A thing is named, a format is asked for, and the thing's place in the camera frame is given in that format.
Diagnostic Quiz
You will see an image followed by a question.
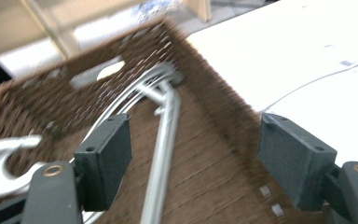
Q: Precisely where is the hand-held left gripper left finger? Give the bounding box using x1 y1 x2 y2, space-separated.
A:
74 112 133 213

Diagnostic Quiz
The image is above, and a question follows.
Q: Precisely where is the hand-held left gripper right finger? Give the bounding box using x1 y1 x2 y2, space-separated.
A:
256 112 338 212

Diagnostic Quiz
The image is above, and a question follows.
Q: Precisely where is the brown woven basket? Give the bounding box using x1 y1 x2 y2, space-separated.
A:
0 18 330 224

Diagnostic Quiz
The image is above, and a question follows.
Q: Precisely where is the pile of hangers on floor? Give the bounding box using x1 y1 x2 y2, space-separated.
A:
132 0 182 21

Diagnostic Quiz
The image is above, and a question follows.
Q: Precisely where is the beige wooden desk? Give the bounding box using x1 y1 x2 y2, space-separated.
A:
0 0 213 61

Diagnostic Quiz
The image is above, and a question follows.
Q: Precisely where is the thin white cable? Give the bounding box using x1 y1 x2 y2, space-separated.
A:
260 62 358 114

